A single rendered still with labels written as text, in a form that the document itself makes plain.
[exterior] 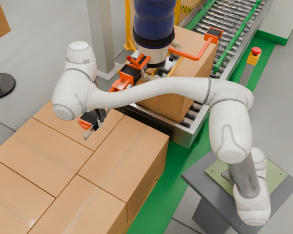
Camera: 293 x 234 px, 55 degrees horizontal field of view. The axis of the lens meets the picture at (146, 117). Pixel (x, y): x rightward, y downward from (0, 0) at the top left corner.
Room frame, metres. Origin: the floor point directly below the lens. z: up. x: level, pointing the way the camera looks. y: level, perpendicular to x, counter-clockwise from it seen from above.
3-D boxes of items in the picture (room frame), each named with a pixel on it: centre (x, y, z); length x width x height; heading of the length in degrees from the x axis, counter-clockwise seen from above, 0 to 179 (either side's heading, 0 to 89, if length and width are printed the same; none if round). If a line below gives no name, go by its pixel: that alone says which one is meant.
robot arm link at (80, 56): (0.77, 0.25, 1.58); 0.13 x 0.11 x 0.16; 175
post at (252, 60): (1.62, -0.75, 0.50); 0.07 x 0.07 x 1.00; 62
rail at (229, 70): (2.22, -0.88, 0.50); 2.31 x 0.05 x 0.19; 152
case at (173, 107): (1.66, -0.22, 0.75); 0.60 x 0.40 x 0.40; 152
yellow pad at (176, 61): (1.28, -0.10, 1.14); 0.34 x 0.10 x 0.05; 153
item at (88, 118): (0.79, 0.26, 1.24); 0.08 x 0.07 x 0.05; 153
